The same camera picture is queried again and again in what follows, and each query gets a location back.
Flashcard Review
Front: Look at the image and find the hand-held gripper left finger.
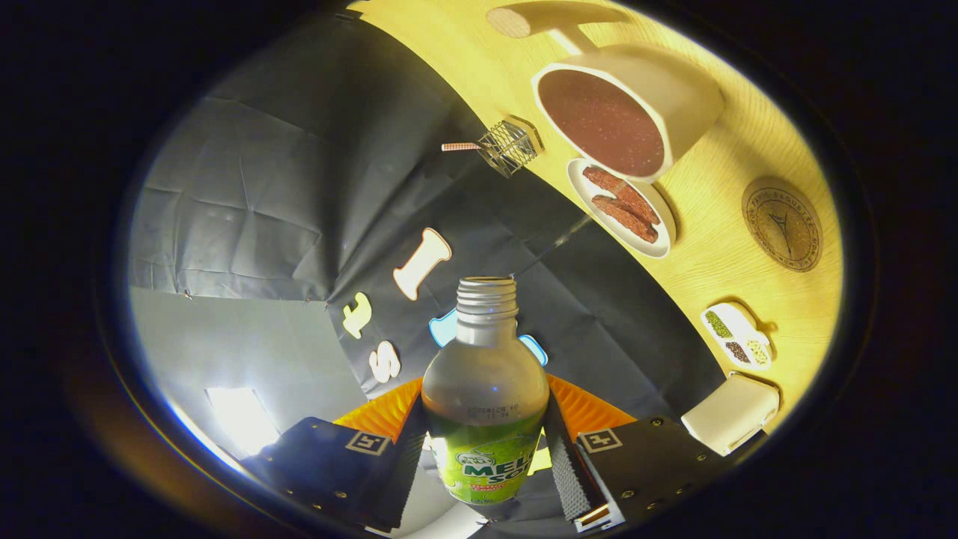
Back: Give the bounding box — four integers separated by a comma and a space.
251, 377, 431, 532

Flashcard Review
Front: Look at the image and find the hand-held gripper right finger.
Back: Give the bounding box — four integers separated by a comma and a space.
543, 374, 764, 534

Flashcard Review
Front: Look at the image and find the silver green label juice bottle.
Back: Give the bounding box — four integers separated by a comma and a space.
421, 277, 551, 506

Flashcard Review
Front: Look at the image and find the round cork coaster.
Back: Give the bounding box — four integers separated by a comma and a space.
741, 176, 824, 272

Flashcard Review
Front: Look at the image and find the white cup with wooden handle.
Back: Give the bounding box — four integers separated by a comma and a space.
486, 0, 725, 184

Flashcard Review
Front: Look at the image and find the white rectangular box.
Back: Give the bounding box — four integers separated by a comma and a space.
681, 372, 781, 456

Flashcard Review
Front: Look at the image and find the white divided dish with beans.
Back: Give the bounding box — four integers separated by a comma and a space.
701, 302, 773, 371

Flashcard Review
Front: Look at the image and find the white oval plate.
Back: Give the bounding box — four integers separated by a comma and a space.
567, 157, 678, 259

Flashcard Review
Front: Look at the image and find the brown snack strip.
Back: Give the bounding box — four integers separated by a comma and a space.
591, 195, 659, 244
582, 166, 663, 225

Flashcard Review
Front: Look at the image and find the wooden table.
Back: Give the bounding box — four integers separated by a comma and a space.
352, 0, 844, 450

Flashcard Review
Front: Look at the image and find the wire mesh holder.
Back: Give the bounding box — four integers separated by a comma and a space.
479, 116, 545, 178

